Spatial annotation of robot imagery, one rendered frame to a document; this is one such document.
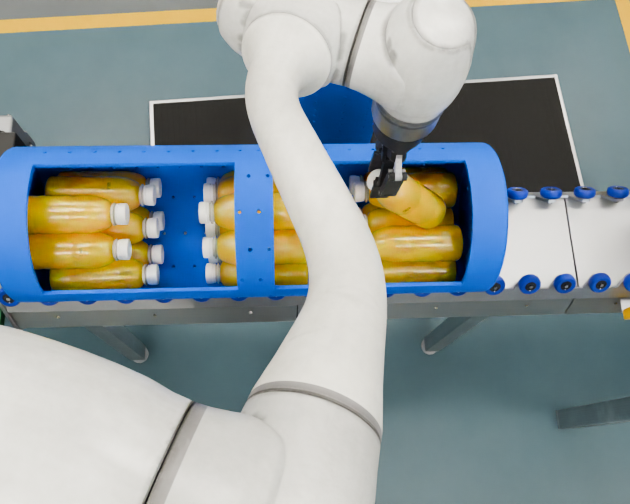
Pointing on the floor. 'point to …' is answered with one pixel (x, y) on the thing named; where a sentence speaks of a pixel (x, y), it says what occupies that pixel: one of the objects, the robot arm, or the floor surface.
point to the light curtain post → (606, 412)
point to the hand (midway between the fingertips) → (380, 174)
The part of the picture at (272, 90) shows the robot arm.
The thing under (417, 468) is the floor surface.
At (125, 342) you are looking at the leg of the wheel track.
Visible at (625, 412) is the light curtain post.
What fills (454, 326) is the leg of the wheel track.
